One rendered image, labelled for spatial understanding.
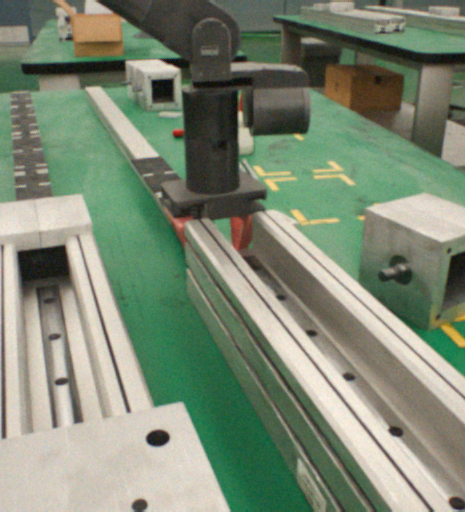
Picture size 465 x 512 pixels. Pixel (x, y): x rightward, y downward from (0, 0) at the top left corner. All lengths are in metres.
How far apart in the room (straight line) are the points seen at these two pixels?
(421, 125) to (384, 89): 1.39
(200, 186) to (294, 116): 0.12
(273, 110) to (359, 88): 3.72
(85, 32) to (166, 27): 2.05
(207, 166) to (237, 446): 0.29
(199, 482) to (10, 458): 0.08
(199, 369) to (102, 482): 0.28
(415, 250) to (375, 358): 0.18
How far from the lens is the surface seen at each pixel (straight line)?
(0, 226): 0.61
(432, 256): 0.58
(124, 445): 0.28
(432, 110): 3.04
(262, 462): 0.45
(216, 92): 0.61
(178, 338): 0.58
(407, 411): 0.43
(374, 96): 4.38
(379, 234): 0.62
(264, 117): 0.62
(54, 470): 0.28
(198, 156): 0.62
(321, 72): 5.53
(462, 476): 0.40
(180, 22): 0.59
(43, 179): 0.95
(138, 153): 1.06
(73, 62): 2.55
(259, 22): 11.88
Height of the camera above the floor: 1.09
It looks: 26 degrees down
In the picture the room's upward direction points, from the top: straight up
